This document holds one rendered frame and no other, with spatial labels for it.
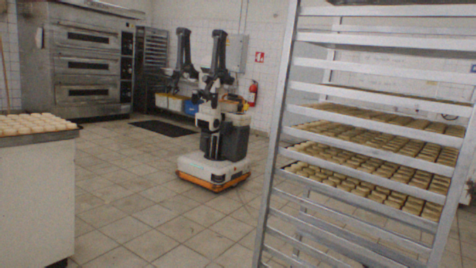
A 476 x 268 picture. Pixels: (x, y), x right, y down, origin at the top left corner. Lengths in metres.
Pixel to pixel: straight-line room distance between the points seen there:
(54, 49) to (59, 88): 0.59
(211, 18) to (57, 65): 3.00
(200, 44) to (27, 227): 5.38
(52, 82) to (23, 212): 3.70
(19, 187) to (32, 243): 0.35
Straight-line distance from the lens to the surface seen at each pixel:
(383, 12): 1.13
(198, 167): 3.29
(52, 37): 5.54
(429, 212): 1.25
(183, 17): 7.21
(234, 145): 3.36
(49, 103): 5.63
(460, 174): 1.08
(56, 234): 2.20
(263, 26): 5.99
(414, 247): 1.20
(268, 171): 1.28
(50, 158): 1.99
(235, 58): 6.01
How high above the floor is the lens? 1.39
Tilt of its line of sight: 13 degrees down
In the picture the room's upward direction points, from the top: 7 degrees clockwise
